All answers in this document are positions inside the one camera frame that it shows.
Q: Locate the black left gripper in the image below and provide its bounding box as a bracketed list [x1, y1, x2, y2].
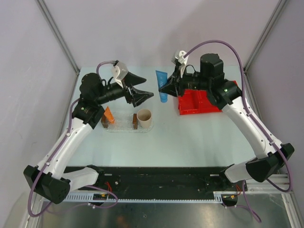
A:
[95, 72, 153, 107]

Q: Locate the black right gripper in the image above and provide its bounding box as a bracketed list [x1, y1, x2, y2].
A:
[159, 65, 210, 98]

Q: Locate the blue toothpaste tube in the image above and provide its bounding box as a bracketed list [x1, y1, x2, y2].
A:
[155, 70, 168, 103]

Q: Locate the red plastic organizer bin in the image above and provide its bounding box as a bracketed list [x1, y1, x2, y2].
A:
[177, 79, 242, 115]

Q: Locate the beige cup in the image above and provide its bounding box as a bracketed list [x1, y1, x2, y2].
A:
[137, 109, 152, 129]

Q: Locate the clear acrylic toothbrush stand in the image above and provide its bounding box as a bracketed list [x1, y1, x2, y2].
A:
[101, 113, 138, 132]

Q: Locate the orange toothpaste tube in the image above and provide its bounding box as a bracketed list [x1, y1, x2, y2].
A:
[104, 107, 115, 124]

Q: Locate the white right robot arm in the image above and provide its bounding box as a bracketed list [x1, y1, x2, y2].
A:
[159, 51, 295, 190]

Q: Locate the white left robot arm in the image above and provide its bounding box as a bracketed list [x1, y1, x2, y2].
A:
[23, 73, 154, 204]

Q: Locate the clear oval glass tray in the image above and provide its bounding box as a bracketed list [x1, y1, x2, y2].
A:
[101, 112, 154, 133]

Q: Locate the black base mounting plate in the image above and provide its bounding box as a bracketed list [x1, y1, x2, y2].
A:
[64, 166, 249, 200]

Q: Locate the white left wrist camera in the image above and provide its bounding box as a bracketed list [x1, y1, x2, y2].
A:
[111, 60, 129, 88]

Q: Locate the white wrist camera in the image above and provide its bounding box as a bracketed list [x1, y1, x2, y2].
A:
[111, 60, 129, 88]
[172, 50, 188, 78]

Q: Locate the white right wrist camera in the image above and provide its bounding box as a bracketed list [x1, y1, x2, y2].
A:
[172, 50, 188, 78]

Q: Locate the white slotted cable duct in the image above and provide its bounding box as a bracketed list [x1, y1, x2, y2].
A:
[63, 192, 238, 204]

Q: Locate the left aluminium frame post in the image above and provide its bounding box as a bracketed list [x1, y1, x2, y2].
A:
[35, 0, 80, 75]

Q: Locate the aluminium frame post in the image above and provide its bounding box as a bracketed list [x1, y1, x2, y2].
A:
[243, 0, 290, 72]
[35, 0, 80, 75]

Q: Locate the right aluminium frame post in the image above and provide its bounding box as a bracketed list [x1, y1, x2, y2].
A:
[243, 0, 290, 72]

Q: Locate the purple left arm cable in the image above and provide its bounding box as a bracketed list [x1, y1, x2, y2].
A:
[28, 60, 119, 218]

